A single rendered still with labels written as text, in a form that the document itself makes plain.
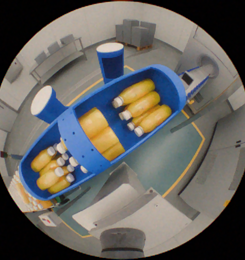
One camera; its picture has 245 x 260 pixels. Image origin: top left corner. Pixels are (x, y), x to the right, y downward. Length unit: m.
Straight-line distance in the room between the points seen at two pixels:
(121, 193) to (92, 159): 0.15
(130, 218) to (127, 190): 0.10
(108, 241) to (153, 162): 1.38
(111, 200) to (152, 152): 1.27
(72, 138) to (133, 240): 0.34
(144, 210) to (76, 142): 0.26
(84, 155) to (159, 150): 1.39
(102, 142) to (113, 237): 0.31
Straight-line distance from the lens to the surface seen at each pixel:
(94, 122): 0.29
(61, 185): 0.49
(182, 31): 4.75
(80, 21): 3.80
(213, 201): 1.42
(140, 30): 3.23
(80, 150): 0.25
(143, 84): 0.43
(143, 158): 1.48
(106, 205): 0.36
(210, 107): 1.02
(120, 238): 0.31
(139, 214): 0.29
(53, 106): 0.81
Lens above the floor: 1.45
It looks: 75 degrees down
